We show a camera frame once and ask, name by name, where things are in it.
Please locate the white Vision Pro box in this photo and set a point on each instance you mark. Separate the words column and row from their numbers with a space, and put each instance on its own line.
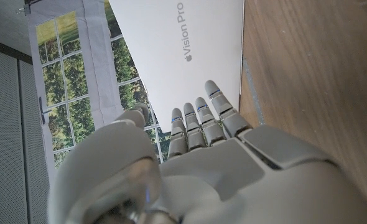
column 171, row 46

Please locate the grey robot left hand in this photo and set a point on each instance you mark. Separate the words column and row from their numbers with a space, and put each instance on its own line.
column 221, row 174

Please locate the printed window backdrop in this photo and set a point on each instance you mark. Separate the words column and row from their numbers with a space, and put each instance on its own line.
column 74, row 77

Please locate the perforated partition panel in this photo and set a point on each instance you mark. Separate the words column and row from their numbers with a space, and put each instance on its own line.
column 6, row 140

